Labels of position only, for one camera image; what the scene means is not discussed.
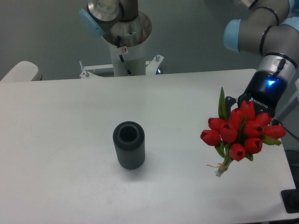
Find red tulip bouquet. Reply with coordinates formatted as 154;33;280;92
200;89;286;177

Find black cable on pedestal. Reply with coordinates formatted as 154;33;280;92
116;35;133;76

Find beige chair backrest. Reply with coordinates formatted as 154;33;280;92
0;61;43;83

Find white metal base bracket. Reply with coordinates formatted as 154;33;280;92
79;54;164;79

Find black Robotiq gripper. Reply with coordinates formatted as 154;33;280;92
225;71;287;119

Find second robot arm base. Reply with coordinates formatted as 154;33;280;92
79;0;139;36

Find dark grey ribbed vase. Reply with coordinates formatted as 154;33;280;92
113;121;145;170

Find black device at table edge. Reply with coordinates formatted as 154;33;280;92
281;189;299;214

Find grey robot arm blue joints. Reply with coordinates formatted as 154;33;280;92
223;0;299;83

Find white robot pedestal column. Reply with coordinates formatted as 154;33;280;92
103;11;152;65

